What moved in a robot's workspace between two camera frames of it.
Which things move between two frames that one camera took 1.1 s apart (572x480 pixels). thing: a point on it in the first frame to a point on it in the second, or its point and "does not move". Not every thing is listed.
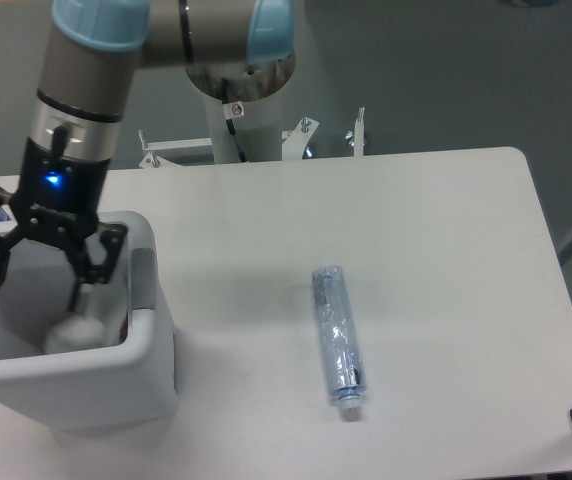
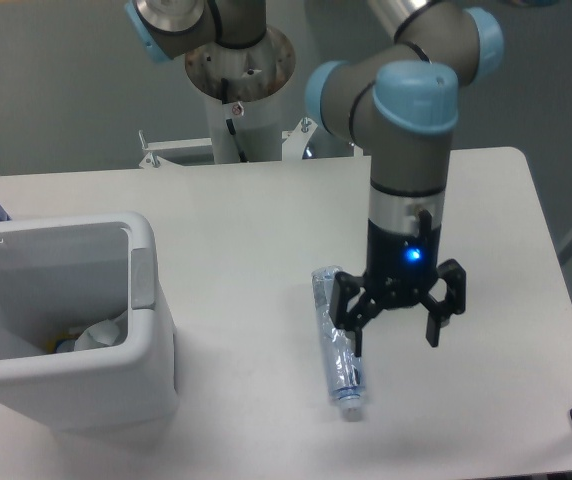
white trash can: (128, 382) does not move
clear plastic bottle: (339, 338) does not move
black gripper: (57, 195) to (400, 267)
